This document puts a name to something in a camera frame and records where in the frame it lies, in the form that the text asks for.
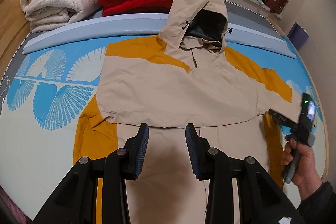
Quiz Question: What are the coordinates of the beige and mustard hooded jacket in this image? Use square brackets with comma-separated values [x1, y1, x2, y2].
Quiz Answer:
[73, 0, 302, 224]

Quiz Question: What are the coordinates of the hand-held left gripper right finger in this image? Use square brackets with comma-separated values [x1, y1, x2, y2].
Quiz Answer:
[185, 123, 306, 224]

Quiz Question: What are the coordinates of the blue feather-print mat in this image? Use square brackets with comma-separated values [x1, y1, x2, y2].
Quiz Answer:
[0, 30, 330, 224]

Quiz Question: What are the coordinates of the purple box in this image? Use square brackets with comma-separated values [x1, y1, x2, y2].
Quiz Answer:
[287, 22, 308, 51]

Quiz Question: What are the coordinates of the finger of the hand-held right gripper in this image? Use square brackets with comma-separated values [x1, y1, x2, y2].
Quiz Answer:
[268, 109, 300, 133]

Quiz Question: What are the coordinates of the person's right forearm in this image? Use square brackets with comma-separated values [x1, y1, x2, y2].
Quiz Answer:
[298, 181, 336, 224]

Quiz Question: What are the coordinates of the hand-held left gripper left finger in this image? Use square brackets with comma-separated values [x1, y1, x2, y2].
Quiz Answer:
[33, 123, 150, 224]

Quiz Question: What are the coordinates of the light blue foam bolster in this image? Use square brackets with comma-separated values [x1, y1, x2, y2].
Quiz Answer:
[23, 13, 298, 60]

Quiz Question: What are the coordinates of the person's right hand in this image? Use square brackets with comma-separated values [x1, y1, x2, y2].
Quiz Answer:
[280, 134, 324, 201]

